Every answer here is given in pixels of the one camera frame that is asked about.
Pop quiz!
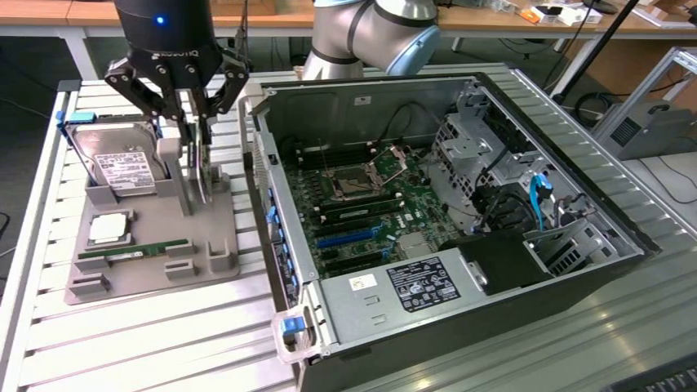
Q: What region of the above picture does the grey power supply unit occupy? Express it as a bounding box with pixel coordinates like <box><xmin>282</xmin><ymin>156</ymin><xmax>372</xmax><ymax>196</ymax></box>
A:
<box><xmin>318</xmin><ymin>247</ymin><xmax>489</xmax><ymax>344</ymax></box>

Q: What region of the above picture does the cluttered wooden desk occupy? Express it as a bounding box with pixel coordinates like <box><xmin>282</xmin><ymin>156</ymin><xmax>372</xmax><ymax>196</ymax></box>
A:
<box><xmin>434</xmin><ymin>0</ymin><xmax>697</xmax><ymax>97</ymax></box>

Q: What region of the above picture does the perforated silver disk bay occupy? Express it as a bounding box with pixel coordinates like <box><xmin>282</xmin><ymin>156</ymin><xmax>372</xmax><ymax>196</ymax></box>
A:
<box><xmin>521</xmin><ymin>218</ymin><xmax>644</xmax><ymax>278</ymax></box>

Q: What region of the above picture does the black expansion slot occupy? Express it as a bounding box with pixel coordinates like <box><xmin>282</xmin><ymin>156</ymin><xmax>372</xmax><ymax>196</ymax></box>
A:
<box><xmin>325</xmin><ymin>252</ymin><xmax>385</xmax><ymax>275</ymax></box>
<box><xmin>313</xmin><ymin>220</ymin><xmax>377</xmax><ymax>238</ymax></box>

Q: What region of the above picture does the wooden desk with white legs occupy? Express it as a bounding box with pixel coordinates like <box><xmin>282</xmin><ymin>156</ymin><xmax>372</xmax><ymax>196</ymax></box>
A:
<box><xmin>0</xmin><ymin>0</ymin><xmax>317</xmax><ymax>81</ymax></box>

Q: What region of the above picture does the black labelled RAM stick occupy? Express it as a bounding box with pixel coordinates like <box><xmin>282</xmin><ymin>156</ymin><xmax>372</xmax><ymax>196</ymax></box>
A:
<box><xmin>321</xmin><ymin>200</ymin><xmax>402</xmax><ymax>224</ymax></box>

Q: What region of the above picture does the black looped wire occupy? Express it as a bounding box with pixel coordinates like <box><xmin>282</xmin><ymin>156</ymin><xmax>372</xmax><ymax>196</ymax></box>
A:
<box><xmin>380</xmin><ymin>101</ymin><xmax>444</xmax><ymax>144</ymax></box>

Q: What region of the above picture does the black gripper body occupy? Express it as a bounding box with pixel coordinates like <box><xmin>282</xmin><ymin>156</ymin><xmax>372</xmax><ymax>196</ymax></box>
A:
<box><xmin>113</xmin><ymin>0</ymin><xmax>224</xmax><ymax>90</ymax></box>

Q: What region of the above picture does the hard disk in blue caddy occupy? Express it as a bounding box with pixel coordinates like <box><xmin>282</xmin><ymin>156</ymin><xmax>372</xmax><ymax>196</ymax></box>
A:
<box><xmin>56</xmin><ymin>110</ymin><xmax>168</xmax><ymax>193</ymax></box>

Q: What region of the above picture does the pale plastic corner bracket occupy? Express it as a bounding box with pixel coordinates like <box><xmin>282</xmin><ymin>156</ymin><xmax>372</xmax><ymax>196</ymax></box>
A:
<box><xmin>237</xmin><ymin>82</ymin><xmax>277</xmax><ymax>118</ymax></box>

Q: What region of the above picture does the silver metal drive cage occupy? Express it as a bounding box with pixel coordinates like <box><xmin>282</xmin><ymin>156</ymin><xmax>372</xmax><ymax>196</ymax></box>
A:
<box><xmin>429</xmin><ymin>112</ymin><xmax>550</xmax><ymax>197</ymax></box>

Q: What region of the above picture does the silver chipset heatsink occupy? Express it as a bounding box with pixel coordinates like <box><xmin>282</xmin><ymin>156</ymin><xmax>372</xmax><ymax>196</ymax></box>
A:
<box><xmin>396</xmin><ymin>234</ymin><xmax>437</xmax><ymax>258</ymax></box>

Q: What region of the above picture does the orange and white device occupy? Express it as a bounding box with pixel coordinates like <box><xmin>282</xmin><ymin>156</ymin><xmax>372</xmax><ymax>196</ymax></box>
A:
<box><xmin>518</xmin><ymin>4</ymin><xmax>562</xmax><ymax>26</ymax></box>

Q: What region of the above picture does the large brown cardboard panel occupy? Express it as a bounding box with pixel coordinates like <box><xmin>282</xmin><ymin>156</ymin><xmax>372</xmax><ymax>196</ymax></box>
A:
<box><xmin>562</xmin><ymin>38</ymin><xmax>697</xmax><ymax>101</ymax></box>

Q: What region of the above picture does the white carton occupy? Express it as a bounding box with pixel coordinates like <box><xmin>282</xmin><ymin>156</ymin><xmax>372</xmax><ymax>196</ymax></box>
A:
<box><xmin>554</xmin><ymin>6</ymin><xmax>604</xmax><ymax>28</ymax></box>

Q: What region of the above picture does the grey plastic parts rack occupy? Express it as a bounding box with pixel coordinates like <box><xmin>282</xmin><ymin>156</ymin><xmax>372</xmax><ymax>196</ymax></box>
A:
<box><xmin>62</xmin><ymin>136</ymin><xmax>244</xmax><ymax>306</ymax></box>

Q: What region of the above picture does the black plastic air shroud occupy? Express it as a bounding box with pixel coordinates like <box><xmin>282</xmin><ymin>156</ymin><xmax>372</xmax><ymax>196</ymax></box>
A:
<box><xmin>438</xmin><ymin>228</ymin><xmax>554</xmax><ymax>297</ymax></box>

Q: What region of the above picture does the blue expansion slot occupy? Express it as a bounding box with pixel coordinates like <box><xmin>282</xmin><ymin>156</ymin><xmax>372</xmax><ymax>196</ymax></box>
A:
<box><xmin>316</xmin><ymin>229</ymin><xmax>382</xmax><ymax>249</ymax></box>

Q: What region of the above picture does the black keyboard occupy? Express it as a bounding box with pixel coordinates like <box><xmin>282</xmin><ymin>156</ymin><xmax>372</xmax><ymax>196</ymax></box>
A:
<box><xmin>609</xmin><ymin>359</ymin><xmax>697</xmax><ymax>392</ymax></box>

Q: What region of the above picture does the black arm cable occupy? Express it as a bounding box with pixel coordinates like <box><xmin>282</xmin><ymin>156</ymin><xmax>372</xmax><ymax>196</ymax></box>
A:
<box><xmin>232</xmin><ymin>0</ymin><xmax>253</xmax><ymax>71</ymax></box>

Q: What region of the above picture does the grey metal equipment box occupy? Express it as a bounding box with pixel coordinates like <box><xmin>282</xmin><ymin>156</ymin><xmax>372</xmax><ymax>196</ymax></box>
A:
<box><xmin>590</xmin><ymin>101</ymin><xmax>697</xmax><ymax>163</ymax></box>

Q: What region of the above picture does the silver CPU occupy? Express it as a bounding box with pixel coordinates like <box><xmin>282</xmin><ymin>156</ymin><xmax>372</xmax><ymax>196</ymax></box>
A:
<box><xmin>86</xmin><ymin>214</ymin><xmax>132</xmax><ymax>242</ymax></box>

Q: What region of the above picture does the pale corner bracket blue clip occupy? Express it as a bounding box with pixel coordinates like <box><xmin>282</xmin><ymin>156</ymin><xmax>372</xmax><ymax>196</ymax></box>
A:
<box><xmin>270</xmin><ymin>308</ymin><xmax>320</xmax><ymax>364</ymax></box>

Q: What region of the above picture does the green RAM stick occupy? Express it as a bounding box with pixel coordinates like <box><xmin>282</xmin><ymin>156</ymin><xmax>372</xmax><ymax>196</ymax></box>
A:
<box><xmin>78</xmin><ymin>239</ymin><xmax>189</xmax><ymax>261</ymax></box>

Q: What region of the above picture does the green motherboard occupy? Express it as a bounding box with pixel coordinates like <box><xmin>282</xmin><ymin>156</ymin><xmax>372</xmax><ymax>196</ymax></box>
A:
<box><xmin>280</xmin><ymin>142</ymin><xmax>469</xmax><ymax>278</ymax></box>

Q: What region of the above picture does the open black PC case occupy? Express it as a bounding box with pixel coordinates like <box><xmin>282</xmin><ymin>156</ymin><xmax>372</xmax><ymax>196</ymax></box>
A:
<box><xmin>234</xmin><ymin>71</ymin><xmax>664</xmax><ymax>392</ymax></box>

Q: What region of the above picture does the open metal socket cover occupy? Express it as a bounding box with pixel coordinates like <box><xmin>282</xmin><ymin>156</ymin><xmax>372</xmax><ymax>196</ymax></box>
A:
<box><xmin>366</xmin><ymin>146</ymin><xmax>413</xmax><ymax>187</ymax></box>

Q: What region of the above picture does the graphics card with black fan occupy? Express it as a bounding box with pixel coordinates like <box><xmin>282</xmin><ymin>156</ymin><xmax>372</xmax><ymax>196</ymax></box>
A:
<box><xmin>174</xmin><ymin>87</ymin><xmax>217</xmax><ymax>205</ymax></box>

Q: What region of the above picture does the aluminium profile frame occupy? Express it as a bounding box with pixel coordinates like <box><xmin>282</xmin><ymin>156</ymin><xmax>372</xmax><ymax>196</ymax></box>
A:
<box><xmin>620</xmin><ymin>45</ymin><xmax>697</xmax><ymax>123</ymax></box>

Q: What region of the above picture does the black tripod pole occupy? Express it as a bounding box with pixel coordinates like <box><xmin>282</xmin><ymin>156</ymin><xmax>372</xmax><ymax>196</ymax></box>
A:
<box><xmin>549</xmin><ymin>0</ymin><xmax>641</xmax><ymax>107</ymax></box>

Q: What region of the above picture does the blue data wire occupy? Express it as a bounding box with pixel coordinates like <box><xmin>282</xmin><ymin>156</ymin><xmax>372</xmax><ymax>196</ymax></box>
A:
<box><xmin>528</xmin><ymin>173</ymin><xmax>554</xmax><ymax>236</ymax></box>

